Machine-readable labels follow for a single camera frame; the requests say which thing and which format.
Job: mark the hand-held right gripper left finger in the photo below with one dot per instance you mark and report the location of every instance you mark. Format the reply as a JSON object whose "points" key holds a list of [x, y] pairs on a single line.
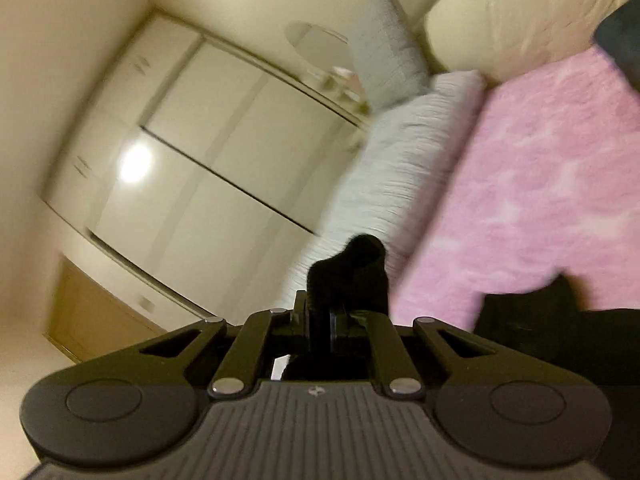
{"points": [[300, 320]]}

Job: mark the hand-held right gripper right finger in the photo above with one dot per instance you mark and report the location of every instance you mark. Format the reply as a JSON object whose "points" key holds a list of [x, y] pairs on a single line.
{"points": [[345, 327]]}

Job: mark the black garment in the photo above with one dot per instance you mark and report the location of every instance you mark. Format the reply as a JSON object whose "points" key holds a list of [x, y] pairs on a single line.
{"points": [[350, 270]]}

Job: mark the dark grey garment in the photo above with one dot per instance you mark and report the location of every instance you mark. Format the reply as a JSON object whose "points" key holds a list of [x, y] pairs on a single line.
{"points": [[622, 35]]}

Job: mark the white striped duvet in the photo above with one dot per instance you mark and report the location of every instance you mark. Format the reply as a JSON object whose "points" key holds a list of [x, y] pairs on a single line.
{"points": [[400, 160]]}

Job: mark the cream wardrobe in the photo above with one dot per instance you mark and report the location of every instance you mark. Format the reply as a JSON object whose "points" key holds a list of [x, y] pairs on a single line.
{"points": [[225, 135]]}

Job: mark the brown wooden door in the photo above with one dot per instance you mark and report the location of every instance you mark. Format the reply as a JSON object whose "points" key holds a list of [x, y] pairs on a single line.
{"points": [[90, 310]]}

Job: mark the white dressing table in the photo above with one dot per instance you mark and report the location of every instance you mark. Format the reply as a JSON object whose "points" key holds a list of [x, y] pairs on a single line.
{"points": [[340, 85]]}

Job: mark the pink floral blanket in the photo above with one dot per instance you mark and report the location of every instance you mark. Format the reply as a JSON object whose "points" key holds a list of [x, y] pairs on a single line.
{"points": [[540, 185]]}

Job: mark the grey pillow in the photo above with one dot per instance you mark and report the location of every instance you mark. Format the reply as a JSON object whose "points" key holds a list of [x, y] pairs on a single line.
{"points": [[385, 50]]}

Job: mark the oval mirror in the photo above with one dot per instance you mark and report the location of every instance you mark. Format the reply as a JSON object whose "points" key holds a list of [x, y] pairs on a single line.
{"points": [[315, 40]]}

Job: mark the cream pillow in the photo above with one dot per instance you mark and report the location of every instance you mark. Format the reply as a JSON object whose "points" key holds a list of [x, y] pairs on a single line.
{"points": [[510, 15]]}

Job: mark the wall light switch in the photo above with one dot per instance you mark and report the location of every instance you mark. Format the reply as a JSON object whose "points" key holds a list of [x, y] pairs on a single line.
{"points": [[145, 303]]}

